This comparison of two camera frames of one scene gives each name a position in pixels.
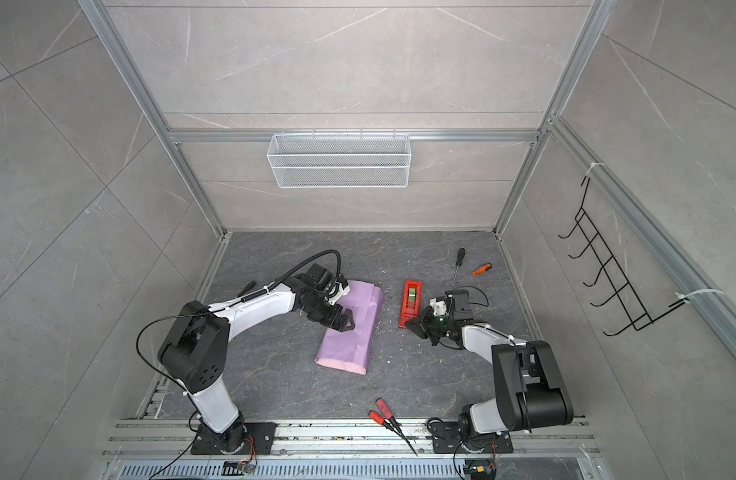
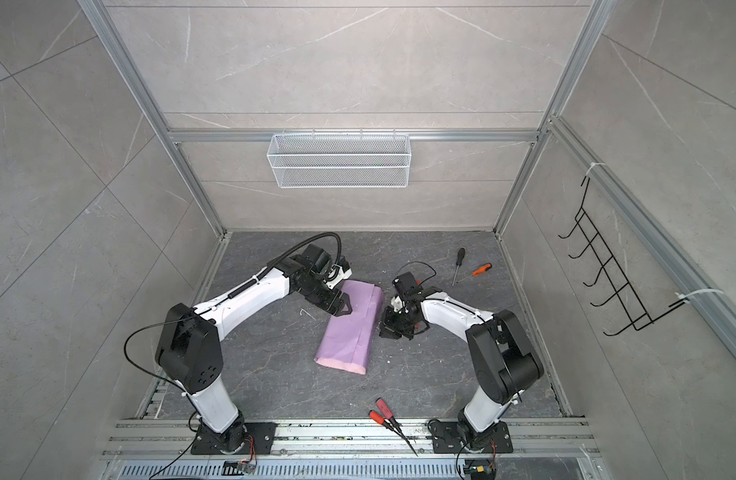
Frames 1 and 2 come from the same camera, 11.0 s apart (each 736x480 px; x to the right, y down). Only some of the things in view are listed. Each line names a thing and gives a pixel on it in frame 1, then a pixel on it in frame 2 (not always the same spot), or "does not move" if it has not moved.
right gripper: (423, 325) -> (387, 326)
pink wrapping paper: (348, 350) does not move
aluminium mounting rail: (347, 438) does not move
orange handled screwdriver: (481, 269) does not move
